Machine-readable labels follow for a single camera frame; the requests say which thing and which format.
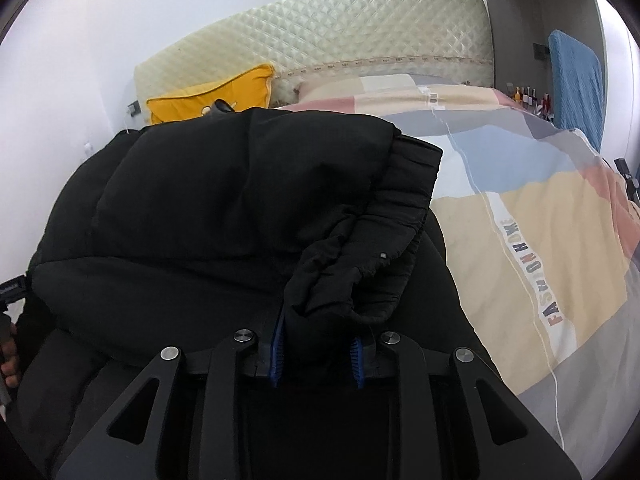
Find grey hoodie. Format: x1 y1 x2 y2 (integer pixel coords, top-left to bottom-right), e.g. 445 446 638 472
203 99 234 116

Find patchwork checked duvet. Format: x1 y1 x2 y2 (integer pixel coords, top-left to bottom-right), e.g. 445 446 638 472
294 84 639 479

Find patchwork bed pillow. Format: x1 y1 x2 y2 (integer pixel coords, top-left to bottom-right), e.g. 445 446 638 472
296 74 454 103

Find blue towel covered chair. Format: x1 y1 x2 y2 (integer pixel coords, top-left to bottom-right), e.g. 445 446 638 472
548 29 604 152

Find grey wardrobe cabinet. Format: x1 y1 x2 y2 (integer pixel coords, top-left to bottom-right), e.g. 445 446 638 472
476 0 609 111

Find black puffer jacket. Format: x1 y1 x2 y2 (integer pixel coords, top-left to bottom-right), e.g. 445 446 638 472
8 108 483 479

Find yellow pillow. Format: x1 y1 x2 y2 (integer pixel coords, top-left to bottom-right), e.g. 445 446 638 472
146 64 274 125

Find cream quilted headboard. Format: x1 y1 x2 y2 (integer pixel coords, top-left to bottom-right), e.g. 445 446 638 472
134 0 495 106

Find person's left hand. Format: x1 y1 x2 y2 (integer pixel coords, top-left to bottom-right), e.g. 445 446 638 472
1 323 21 389

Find black desk gadget stand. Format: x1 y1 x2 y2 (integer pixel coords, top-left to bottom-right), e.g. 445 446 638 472
614 158 640 206

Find bottles on shelf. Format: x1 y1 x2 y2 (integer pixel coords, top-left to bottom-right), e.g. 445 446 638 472
506 82 554 122

